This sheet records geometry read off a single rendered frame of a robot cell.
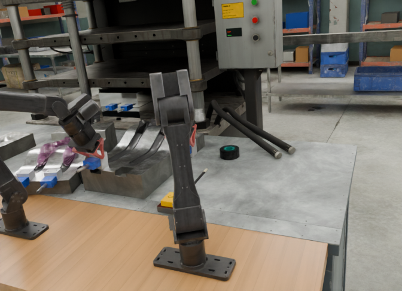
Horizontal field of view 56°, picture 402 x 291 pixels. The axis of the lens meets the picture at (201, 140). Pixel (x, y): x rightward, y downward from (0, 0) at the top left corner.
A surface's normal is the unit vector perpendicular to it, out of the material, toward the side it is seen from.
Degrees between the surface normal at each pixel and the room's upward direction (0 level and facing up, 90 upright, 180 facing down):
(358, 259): 0
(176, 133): 75
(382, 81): 93
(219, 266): 0
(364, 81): 91
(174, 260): 0
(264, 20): 90
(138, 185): 90
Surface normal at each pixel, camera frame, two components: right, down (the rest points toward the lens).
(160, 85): 0.05, -0.33
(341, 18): -0.47, 0.34
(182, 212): 0.11, 0.08
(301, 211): -0.09, -0.94
